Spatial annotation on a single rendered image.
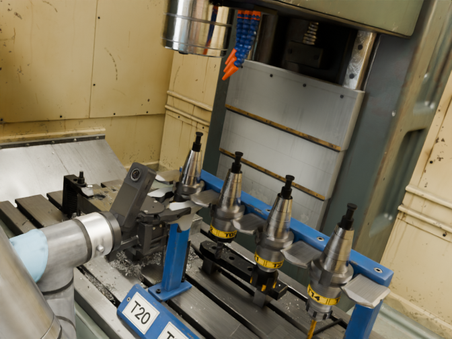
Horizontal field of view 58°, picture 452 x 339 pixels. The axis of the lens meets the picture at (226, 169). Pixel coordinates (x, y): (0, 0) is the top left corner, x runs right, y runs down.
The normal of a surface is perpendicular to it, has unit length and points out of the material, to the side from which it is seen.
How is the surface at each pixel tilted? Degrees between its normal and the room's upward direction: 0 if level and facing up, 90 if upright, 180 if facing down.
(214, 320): 0
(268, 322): 0
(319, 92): 92
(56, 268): 91
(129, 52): 90
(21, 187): 24
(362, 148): 90
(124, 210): 63
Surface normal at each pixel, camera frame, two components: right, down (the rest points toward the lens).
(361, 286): 0.18, -0.92
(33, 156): 0.46, -0.69
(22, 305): 0.88, 0.05
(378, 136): -0.67, 0.14
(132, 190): -0.47, -0.28
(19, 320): 0.71, 0.21
